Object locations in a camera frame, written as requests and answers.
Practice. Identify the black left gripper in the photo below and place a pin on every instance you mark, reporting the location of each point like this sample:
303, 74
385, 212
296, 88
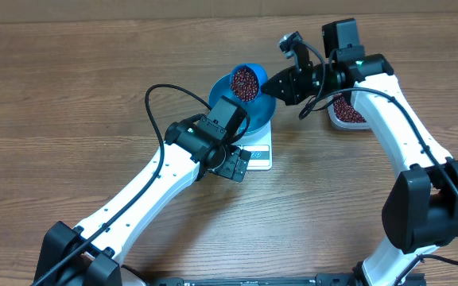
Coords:
236, 165

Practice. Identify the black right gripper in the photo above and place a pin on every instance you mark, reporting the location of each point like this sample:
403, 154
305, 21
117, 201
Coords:
293, 81

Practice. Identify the blue plastic measuring scoop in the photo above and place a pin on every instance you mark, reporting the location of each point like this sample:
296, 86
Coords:
246, 81

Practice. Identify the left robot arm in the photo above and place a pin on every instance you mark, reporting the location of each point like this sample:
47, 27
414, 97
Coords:
93, 252

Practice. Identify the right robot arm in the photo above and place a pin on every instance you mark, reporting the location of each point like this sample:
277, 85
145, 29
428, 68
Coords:
420, 214

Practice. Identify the white digital kitchen scale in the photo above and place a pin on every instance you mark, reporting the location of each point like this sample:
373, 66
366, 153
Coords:
259, 144

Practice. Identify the blue metal bowl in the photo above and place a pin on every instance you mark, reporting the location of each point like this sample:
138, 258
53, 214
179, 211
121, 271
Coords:
261, 109

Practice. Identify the clear plastic food container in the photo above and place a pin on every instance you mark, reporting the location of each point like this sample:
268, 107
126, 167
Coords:
343, 125

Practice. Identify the red adzuki beans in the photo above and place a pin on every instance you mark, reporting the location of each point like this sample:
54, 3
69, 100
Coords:
345, 112

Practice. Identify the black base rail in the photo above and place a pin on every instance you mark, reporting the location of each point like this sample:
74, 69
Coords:
253, 281

